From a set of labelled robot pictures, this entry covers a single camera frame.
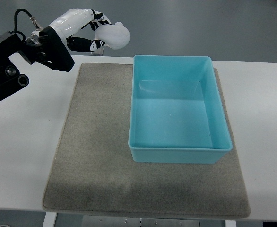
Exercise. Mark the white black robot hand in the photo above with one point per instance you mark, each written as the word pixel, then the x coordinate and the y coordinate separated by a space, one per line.
pixel 59 37

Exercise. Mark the white bear head toy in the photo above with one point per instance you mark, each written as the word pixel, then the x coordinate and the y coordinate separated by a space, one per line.
pixel 115 36

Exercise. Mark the metal table crossbar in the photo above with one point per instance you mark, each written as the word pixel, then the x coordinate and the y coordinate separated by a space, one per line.
pixel 99 221

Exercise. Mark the white table leg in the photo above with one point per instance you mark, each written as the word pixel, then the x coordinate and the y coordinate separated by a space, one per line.
pixel 49 219
pixel 230 223

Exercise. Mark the grey felt mat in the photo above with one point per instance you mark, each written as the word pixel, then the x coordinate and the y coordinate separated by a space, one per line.
pixel 93 171

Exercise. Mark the blue plastic box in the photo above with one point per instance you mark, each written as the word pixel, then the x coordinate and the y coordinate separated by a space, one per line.
pixel 177 113

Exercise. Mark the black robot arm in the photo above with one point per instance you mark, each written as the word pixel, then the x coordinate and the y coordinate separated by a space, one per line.
pixel 11 80

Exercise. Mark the white table leg left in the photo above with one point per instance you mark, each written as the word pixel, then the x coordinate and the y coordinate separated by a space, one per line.
pixel 49 219

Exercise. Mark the lower metal floor plate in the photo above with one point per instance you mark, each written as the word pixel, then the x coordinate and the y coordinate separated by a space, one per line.
pixel 98 52

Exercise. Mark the white table leg right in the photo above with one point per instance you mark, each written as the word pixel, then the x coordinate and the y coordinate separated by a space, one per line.
pixel 230 223

